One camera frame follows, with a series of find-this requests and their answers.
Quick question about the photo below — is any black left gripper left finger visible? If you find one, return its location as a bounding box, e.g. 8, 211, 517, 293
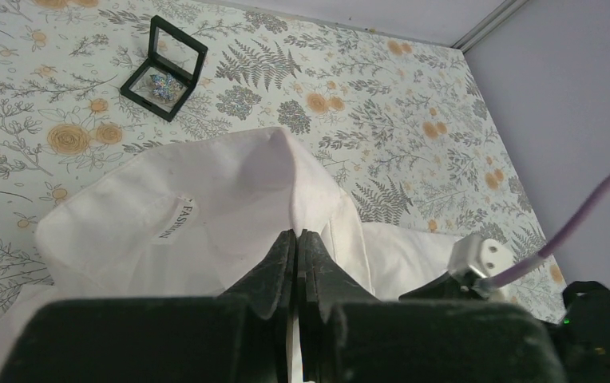
0, 231, 295, 382

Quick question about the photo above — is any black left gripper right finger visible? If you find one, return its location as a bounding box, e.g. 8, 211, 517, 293
296, 231, 567, 382

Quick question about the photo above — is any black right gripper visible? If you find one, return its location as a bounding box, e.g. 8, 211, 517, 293
398, 272, 488, 302

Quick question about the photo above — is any white shirt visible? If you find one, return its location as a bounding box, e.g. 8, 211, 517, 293
0, 128, 464, 382

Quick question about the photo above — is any sparkly flower brooch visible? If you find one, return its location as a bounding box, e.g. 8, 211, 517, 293
150, 74, 183, 103

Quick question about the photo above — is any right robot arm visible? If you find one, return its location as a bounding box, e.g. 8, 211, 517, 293
386, 273, 610, 382

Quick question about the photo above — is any black brooch box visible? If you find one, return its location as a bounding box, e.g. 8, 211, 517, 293
119, 15, 208, 122

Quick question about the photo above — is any floral patterned table mat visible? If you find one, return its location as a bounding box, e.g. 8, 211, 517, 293
0, 1, 545, 317

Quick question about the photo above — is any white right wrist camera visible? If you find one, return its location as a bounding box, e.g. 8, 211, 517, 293
447, 234, 514, 302

